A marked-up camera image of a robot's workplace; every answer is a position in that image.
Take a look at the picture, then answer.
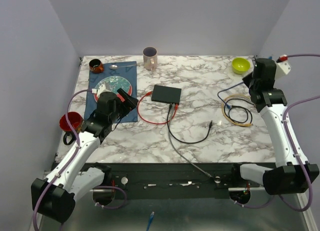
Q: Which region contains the black ethernet cable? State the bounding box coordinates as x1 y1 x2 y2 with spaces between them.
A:
166 103 214 144
223 97 254 124

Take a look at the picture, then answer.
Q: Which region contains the black network switch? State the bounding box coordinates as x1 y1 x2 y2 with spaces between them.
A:
151 84 182 105

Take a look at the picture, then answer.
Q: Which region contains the yellow ethernet cable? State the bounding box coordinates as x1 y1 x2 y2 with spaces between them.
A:
221 93 254 128

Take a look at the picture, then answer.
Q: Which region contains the blue ethernet cable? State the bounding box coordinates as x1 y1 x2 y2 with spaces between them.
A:
216 81 247 110

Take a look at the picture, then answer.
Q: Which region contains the red ethernet cable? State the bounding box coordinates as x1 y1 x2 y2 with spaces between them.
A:
136 91 179 125

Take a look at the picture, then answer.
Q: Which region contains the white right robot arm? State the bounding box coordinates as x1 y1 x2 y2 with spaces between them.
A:
230 58 320 195

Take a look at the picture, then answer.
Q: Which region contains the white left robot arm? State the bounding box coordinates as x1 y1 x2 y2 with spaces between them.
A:
31 88 138 230

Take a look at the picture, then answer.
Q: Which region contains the red and teal plate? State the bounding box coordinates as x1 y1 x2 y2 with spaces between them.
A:
94 75 133 102

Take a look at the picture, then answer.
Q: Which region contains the lime green bowl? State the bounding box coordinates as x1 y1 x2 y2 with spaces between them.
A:
231 57 251 75

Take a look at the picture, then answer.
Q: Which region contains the blue placemat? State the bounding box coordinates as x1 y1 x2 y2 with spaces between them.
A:
84 61 138 123

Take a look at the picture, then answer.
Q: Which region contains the red black patterned mug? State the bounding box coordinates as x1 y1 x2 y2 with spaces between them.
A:
59 111 83 146

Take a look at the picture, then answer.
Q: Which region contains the metal spoon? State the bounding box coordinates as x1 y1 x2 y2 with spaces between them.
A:
108 64 137 70

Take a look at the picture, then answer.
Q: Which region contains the small brown orange cup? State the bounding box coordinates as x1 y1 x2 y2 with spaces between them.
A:
89 58 104 74

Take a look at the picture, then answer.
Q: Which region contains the pink ceramic mug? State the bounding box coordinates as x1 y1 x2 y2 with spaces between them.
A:
142 46 158 71

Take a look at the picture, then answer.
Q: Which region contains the black mounting base bar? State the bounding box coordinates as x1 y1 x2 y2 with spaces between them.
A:
82 163 261 201

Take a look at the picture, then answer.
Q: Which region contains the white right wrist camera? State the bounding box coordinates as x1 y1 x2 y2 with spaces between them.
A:
275 55 291 80

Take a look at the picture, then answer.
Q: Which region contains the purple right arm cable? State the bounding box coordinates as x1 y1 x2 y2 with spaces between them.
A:
234 53 320 212

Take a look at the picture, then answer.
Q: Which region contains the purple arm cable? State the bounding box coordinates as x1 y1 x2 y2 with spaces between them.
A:
234 53 320 212
32 88 128 231

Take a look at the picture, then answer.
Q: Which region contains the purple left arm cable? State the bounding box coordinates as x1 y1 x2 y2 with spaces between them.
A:
32 88 128 231

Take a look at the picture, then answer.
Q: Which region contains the grey ethernet cable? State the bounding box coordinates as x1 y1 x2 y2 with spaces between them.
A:
166 123 216 179

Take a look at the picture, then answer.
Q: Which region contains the blue cable on floor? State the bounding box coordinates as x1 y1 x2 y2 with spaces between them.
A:
145 211 155 231

